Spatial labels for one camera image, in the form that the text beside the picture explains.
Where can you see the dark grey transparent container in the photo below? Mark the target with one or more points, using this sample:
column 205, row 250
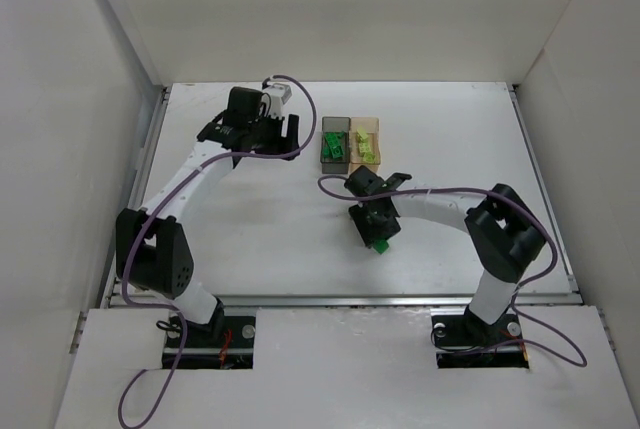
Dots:
column 331, row 166

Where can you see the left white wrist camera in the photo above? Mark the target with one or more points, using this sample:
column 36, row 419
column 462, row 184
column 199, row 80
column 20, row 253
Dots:
column 274, row 96

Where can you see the green lego from cluster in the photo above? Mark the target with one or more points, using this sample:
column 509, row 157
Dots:
column 336, row 152

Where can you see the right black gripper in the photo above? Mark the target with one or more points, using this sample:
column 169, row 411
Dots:
column 373, row 227

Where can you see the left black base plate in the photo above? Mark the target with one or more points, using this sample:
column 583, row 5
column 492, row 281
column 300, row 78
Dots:
column 231, row 349

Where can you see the small green lego plate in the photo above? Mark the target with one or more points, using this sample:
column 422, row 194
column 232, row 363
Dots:
column 334, row 138

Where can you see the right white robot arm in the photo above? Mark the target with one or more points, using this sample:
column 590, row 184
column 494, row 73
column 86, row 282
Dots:
column 507, row 239

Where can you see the green yellow lego cluster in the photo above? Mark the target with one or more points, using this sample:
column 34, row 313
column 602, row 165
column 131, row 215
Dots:
column 381, row 246

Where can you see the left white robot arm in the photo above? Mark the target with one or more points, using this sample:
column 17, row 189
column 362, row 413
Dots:
column 152, row 251

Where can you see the yellow lego from cluster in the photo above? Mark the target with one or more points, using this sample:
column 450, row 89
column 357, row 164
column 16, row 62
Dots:
column 364, row 147

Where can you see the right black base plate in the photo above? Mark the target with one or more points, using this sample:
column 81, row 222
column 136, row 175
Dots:
column 463, row 341

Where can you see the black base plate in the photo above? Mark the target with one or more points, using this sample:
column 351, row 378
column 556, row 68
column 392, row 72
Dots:
column 463, row 341
column 231, row 349

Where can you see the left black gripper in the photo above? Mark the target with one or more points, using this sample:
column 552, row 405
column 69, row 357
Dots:
column 279, row 134

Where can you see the light wooden container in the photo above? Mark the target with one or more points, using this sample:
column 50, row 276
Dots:
column 371, row 126

